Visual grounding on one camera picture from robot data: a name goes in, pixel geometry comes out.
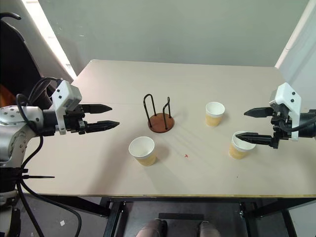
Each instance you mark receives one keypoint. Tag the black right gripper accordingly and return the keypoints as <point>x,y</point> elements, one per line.
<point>282,116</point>

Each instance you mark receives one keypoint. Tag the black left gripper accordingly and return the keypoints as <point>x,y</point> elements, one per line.
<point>74,122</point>

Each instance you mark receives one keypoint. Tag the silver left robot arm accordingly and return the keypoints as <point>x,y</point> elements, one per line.
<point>14,138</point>

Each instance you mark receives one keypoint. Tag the yellow ribbed paper cup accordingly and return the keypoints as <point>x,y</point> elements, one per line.
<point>146,160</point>
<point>213,121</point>
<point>235,152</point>

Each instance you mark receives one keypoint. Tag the black chair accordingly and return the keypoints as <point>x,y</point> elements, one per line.
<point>17,56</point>

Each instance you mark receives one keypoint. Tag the white paper scrap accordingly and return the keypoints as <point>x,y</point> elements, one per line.
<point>62,223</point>

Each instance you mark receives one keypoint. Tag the black and silver robot torso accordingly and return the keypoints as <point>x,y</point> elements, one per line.
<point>8,197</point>

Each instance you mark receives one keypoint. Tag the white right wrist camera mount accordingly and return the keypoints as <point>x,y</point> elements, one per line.
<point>286,95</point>

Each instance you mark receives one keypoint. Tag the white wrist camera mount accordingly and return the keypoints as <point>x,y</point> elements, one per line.
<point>63,92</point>
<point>286,95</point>

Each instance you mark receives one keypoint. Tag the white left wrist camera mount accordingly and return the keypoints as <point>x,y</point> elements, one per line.
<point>63,92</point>

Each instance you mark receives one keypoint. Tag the black metal table frame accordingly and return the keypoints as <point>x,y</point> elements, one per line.
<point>115,214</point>

